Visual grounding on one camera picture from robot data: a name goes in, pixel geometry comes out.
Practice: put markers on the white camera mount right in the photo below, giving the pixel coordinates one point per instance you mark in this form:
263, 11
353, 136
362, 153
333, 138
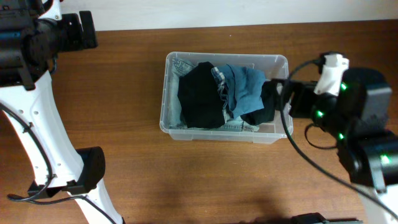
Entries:
331, 68

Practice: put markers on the blue cloth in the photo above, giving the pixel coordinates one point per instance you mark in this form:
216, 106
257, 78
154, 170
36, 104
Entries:
240, 88

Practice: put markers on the light blue jeans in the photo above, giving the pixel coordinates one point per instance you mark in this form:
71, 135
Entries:
179, 68

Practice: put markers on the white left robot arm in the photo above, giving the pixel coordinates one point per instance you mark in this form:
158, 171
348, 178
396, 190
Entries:
33, 33

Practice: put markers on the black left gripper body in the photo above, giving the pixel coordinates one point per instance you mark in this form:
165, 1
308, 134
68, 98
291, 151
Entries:
70, 37

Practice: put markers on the black garment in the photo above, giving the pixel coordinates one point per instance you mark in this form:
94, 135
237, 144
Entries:
200, 101
262, 115

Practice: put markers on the clear plastic storage bin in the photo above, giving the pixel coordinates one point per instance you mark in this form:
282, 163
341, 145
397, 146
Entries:
274, 66

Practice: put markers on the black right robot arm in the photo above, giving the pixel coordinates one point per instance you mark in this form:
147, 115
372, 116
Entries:
356, 118

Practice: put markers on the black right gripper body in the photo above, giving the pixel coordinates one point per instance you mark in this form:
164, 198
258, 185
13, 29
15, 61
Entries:
308, 105

